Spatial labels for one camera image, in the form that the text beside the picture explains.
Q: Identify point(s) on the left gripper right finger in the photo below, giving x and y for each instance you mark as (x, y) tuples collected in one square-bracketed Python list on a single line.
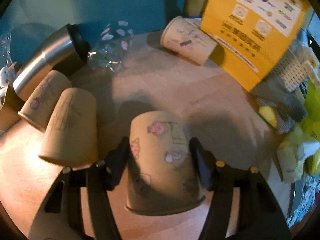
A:
[(259, 217)]

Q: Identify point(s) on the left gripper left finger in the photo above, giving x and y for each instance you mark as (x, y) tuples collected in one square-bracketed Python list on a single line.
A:
[(60, 214)]

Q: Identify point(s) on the paper cup with pink print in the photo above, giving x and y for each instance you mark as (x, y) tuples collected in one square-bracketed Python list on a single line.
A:
[(161, 175)]

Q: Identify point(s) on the middle lying paper cup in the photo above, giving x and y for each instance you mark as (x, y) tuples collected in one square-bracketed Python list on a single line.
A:
[(71, 138)]

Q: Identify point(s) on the lying paper cup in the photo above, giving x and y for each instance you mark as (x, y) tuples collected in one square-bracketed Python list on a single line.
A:
[(38, 109), (71, 138)]

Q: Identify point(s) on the left lying paper cup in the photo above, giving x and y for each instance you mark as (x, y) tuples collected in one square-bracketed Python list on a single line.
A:
[(38, 109)]

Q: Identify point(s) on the far paper cup by bag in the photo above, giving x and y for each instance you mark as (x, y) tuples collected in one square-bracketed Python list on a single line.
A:
[(185, 38)]

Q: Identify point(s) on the tissue pack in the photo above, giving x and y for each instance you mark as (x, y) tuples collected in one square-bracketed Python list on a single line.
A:
[(293, 152)]

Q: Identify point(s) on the yellow plastic shopping bag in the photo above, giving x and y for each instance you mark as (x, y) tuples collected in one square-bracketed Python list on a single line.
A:
[(310, 125)]

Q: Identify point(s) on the yellow sponge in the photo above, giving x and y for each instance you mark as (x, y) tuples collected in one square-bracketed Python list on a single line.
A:
[(268, 114)]

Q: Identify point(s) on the grey cloth rag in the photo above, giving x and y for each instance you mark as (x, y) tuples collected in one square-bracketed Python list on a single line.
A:
[(289, 110)]

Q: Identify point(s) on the cardboard tray box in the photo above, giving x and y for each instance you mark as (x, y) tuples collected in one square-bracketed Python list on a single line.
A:
[(10, 102)]

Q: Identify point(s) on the white plastic basket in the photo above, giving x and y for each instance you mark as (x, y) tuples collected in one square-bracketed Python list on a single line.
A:
[(293, 68)]

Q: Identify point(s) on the stainless steel tumbler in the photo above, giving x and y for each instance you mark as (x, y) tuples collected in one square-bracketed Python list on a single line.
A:
[(65, 50)]

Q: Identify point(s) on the clear glass with white dots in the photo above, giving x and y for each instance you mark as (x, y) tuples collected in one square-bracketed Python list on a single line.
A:
[(110, 50)]

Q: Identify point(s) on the yellow paper delivery bag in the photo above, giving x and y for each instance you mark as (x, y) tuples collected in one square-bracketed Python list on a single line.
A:
[(252, 34)]

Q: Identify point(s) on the teal curtain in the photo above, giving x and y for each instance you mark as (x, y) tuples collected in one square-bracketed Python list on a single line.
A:
[(31, 21)]

